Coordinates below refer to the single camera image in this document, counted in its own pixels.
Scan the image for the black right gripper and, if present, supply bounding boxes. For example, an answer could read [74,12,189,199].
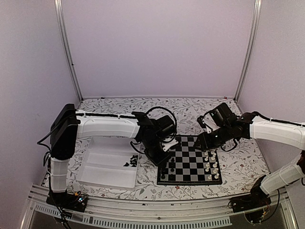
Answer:
[193,124,232,151]

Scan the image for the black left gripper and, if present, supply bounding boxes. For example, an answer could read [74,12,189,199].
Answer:
[142,139,172,170]

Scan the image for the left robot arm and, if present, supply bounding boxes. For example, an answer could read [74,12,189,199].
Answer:
[50,104,178,207]

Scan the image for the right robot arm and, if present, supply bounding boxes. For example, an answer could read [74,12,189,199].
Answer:
[194,111,305,208]

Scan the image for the pile of black chess pieces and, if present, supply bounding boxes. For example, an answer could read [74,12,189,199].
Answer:
[123,155,138,167]

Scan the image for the white chess piece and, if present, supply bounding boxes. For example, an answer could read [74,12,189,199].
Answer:
[204,151,209,161]
[211,151,216,160]

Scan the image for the floral patterned table mat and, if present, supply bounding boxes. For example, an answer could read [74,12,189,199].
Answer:
[47,97,270,200]

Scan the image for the black and silver chessboard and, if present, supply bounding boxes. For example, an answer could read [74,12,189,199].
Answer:
[157,135,223,186]

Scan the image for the white plastic tray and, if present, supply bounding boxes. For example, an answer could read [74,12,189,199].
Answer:
[76,137,139,190]

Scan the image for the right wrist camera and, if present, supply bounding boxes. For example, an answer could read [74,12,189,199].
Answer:
[197,115,213,133]

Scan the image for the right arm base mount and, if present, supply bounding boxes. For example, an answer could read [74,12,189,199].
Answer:
[227,194,271,224]

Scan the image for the aluminium front rail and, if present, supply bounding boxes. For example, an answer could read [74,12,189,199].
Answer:
[21,186,298,229]

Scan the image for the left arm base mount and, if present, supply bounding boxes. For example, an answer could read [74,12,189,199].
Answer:
[46,191,88,212]

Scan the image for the aluminium frame post right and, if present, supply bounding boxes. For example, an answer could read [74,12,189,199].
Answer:
[234,0,262,103]

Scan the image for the aluminium frame post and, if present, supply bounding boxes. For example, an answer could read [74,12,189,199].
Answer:
[54,0,83,102]
[234,0,262,103]

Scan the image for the aluminium frame post left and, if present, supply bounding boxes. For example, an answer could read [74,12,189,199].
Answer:
[54,0,83,102]

